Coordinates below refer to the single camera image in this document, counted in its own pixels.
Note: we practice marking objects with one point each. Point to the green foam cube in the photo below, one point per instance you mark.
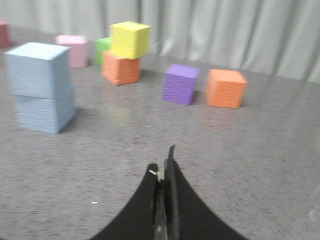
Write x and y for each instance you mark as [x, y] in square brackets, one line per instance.
[102, 44]

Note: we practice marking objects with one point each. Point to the orange foam cube under yellow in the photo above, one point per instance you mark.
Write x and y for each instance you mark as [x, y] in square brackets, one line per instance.
[120, 70]

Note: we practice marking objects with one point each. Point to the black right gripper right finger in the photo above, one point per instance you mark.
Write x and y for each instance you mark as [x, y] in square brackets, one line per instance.
[187, 216]

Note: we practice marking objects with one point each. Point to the pink foam cube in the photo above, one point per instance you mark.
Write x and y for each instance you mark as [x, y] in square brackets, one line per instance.
[77, 53]

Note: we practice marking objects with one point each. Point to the red foam cube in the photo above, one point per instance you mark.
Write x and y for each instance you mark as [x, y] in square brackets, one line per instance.
[5, 39]

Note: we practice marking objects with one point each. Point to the pale grey curtain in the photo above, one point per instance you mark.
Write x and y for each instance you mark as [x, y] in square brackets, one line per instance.
[276, 37]

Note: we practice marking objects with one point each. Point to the light blue foam cube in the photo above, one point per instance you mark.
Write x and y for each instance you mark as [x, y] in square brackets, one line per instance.
[38, 70]
[47, 115]

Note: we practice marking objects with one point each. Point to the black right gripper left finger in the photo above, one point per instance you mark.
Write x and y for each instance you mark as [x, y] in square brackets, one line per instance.
[143, 217]

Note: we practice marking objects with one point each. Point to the purple foam cube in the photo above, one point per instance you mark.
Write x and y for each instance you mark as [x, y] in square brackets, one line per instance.
[179, 83]

